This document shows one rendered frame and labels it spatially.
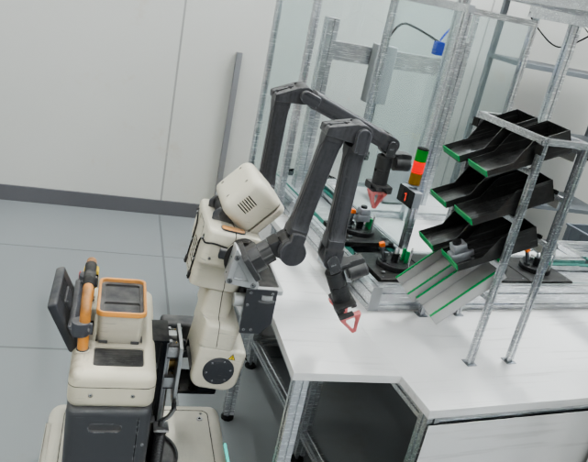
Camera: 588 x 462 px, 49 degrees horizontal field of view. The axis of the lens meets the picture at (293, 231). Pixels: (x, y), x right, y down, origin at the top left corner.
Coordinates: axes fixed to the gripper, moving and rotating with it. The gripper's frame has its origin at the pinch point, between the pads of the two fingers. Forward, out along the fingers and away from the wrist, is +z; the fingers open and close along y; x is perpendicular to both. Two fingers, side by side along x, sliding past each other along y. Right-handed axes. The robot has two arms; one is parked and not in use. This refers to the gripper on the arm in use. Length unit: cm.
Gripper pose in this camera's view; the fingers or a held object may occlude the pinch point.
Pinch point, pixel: (373, 206)
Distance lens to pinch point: 241.3
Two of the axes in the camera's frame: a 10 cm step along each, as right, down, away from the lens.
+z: -1.6, 9.2, 3.7
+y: -3.3, -4.0, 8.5
